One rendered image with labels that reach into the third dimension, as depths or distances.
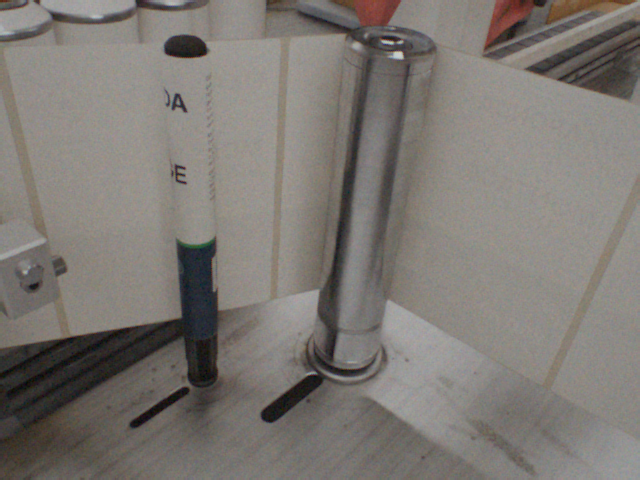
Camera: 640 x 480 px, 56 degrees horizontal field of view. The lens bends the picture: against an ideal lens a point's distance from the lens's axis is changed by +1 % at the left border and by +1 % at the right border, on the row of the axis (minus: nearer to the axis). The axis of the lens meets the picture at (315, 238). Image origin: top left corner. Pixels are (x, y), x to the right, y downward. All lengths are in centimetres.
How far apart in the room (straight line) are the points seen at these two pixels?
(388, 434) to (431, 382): 5
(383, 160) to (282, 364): 15
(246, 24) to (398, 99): 20
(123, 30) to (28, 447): 23
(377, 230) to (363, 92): 7
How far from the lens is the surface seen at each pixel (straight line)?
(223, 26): 43
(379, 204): 27
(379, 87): 25
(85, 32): 37
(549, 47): 87
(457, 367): 37
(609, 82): 105
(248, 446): 32
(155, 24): 39
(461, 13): 66
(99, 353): 43
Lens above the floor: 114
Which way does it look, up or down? 36 degrees down
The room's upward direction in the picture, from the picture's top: 5 degrees clockwise
